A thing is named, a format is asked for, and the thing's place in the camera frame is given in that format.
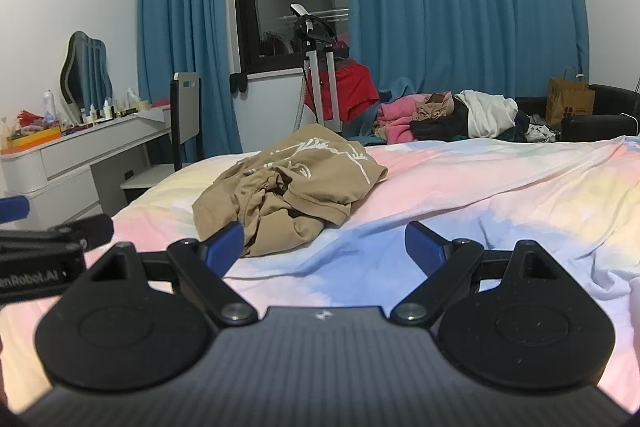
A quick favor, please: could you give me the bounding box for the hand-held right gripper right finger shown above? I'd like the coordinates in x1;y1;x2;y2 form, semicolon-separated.
389;221;568;327

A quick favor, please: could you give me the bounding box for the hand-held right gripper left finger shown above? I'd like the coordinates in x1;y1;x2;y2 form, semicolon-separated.
85;221;259;327

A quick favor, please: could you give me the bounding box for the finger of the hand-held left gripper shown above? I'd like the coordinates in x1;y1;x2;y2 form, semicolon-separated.
0;214;114;253
0;196;31;224

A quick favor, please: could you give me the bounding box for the tan printed t-shirt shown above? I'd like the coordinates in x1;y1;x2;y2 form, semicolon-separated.
192;123;389;258

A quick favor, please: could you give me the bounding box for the orange box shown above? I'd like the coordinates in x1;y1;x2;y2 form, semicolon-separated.
0;127;63;156

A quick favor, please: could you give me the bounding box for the white dressing table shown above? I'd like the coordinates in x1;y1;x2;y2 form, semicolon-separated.
0;104;173;229

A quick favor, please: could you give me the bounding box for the pastel tie-dye bed blanket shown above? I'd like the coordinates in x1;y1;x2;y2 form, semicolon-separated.
0;134;640;413

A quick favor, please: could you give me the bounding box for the group of cosmetic bottles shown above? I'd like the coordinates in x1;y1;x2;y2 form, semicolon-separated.
42;87;151;125

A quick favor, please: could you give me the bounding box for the black cloth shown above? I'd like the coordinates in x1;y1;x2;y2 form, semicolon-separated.
410;101;472;142

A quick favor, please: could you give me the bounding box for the pink cloth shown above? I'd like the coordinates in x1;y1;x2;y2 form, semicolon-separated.
375;93;437;146

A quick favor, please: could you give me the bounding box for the beige cloth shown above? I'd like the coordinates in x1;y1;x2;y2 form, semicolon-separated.
412;92;457;122

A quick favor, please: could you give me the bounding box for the grey black chair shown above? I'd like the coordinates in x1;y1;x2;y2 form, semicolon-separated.
120;71;204;208

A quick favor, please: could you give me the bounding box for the blue cloth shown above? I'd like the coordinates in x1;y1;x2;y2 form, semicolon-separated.
345;77;417;146

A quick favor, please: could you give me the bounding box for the wavy framed mirror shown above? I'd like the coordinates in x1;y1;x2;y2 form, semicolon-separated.
59;31;114;112

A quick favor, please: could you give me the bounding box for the white patterned cloth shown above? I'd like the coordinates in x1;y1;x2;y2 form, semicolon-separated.
525;113;562;142

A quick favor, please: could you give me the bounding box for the red cloth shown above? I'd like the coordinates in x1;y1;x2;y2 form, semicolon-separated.
305;61;381;124

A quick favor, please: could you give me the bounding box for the brown paper bag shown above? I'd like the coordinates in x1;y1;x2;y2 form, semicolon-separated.
545;68;597;126

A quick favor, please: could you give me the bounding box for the black sofa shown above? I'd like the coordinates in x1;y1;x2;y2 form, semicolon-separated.
515;84;640;142

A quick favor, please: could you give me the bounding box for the narrow blue curtain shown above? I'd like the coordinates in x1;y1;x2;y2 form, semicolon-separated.
136;0;257;168

